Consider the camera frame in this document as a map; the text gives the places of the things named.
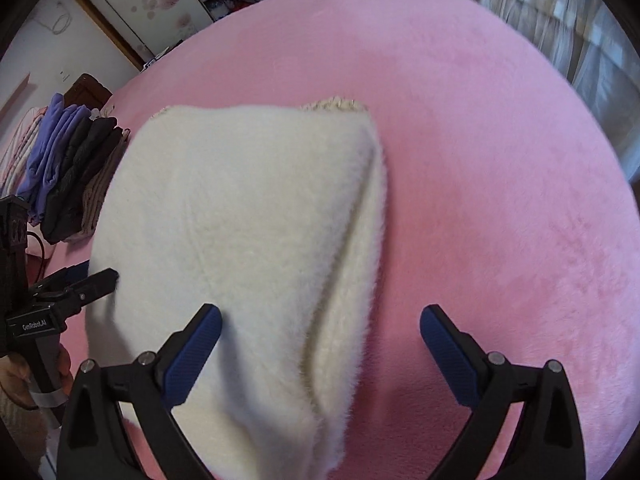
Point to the person's left forearm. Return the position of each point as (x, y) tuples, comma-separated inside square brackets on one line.
[(17, 435)]

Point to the grey-brown folded garment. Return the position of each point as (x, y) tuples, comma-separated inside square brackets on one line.
[(97, 192)]

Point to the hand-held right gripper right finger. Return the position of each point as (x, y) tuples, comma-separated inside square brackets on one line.
[(450, 355)]

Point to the white fluffy cardigan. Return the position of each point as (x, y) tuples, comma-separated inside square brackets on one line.
[(240, 235)]

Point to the floral wardrobe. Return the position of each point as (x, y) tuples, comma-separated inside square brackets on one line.
[(150, 0)]

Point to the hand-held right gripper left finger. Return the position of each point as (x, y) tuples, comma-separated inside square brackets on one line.
[(195, 355)]

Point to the person's left hand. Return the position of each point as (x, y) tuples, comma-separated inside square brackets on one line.
[(15, 377)]

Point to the pink bed blanket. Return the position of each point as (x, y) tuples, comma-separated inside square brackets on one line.
[(475, 160)]

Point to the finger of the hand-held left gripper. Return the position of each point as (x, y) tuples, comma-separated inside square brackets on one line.
[(90, 287), (67, 274)]

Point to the stack of folded clothes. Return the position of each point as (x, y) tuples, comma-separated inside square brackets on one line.
[(80, 170)]

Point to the dark wooden headboard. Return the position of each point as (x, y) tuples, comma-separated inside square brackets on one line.
[(87, 91)]

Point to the pink folded quilt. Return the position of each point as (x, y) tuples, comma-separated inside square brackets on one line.
[(17, 145)]

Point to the purple folded garment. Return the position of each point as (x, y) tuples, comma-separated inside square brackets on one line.
[(50, 155)]

